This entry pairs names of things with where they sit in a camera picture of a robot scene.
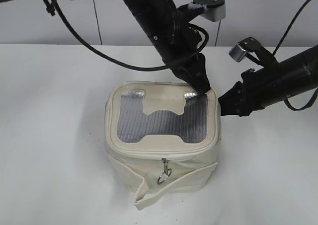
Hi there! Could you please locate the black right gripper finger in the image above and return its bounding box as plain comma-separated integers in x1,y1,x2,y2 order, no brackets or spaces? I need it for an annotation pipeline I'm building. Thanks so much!
220,101,239,116
219,82,240,103

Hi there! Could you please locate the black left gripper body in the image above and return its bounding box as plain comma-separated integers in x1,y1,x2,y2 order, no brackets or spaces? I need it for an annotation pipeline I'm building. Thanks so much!
161,28,206,71

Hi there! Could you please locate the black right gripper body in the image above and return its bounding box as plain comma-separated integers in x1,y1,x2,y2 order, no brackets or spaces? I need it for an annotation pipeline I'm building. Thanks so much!
228,69,264,116

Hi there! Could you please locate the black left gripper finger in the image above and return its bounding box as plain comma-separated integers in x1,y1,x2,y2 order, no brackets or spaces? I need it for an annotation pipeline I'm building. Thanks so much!
188,58,211,94
172,67,196,90

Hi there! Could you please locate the cream insulated lunch bag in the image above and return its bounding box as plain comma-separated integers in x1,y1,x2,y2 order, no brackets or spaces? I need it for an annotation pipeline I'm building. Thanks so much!
105,81,222,210

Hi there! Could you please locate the silver zipper pull ring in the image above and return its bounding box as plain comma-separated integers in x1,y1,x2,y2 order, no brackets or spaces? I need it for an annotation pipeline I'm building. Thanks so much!
156,158,173,186

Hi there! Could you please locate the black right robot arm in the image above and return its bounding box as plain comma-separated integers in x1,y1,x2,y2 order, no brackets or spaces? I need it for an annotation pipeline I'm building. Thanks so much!
219,46,318,117

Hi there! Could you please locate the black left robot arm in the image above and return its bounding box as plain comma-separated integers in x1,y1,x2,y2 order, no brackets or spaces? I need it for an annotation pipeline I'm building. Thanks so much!
1,0,211,94

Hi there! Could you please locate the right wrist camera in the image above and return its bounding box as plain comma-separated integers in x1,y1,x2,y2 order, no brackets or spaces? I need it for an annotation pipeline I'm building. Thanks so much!
229,37,261,63

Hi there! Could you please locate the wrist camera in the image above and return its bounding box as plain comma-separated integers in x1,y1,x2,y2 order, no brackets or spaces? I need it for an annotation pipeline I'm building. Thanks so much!
188,0,226,22
229,37,261,63

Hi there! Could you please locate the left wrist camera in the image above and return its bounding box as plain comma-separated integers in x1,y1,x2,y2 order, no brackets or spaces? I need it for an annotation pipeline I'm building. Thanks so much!
188,0,226,22

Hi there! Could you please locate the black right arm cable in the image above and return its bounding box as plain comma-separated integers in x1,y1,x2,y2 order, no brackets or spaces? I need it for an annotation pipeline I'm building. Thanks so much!
272,0,318,111

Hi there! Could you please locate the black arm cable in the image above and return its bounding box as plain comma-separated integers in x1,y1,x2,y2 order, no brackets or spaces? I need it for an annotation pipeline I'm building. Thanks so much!
41,0,172,72
272,0,318,111

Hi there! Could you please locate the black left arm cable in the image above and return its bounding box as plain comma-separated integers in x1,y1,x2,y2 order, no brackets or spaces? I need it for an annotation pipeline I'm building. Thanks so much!
41,0,172,72

